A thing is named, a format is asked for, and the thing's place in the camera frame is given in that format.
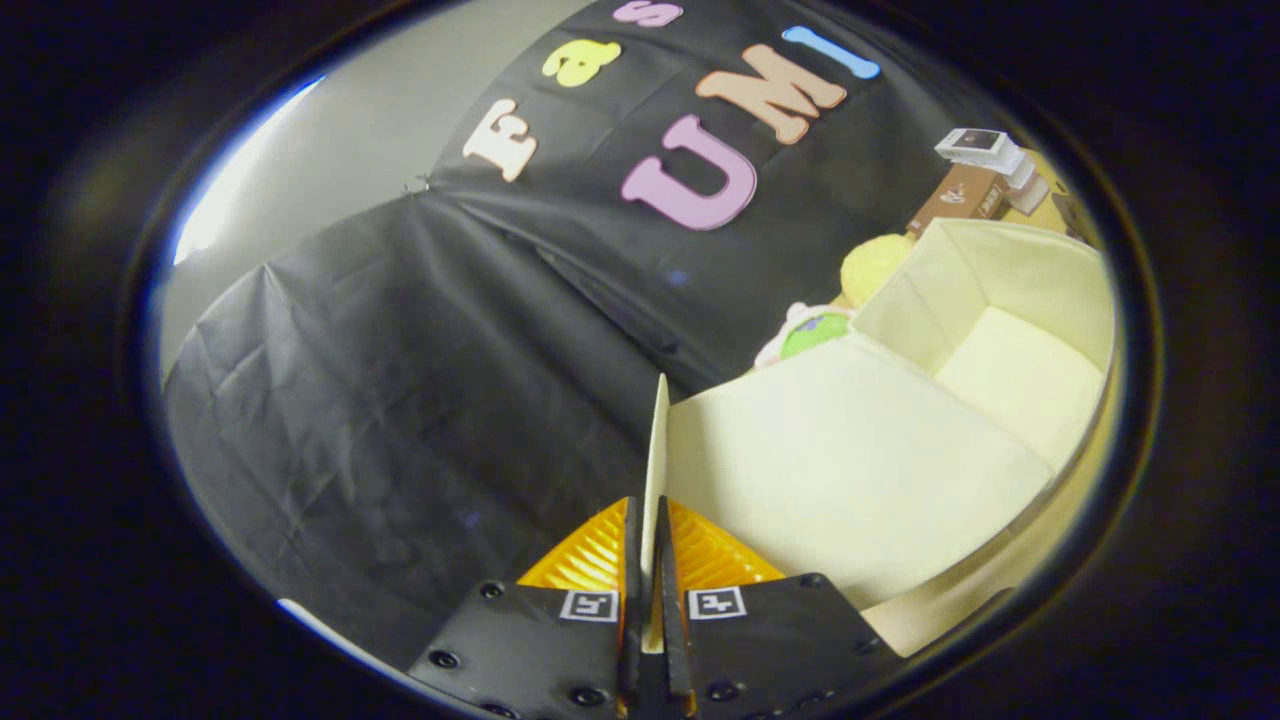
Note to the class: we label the yellow round plush cushion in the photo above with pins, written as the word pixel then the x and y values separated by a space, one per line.
pixel 872 265

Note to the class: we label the brown book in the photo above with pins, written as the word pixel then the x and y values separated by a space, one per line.
pixel 960 195

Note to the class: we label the white book with portrait cover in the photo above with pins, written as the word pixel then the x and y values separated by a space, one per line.
pixel 975 142

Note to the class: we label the beige fabric storage box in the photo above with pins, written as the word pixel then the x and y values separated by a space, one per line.
pixel 850 450

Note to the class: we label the plain white book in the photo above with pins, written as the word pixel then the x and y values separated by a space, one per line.
pixel 1025 185

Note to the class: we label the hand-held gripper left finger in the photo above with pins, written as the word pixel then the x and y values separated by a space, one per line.
pixel 530 650

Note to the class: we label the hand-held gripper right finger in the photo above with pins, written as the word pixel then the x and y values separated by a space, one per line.
pixel 770 650

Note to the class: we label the pink and green plush toy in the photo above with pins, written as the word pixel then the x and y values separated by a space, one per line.
pixel 812 332

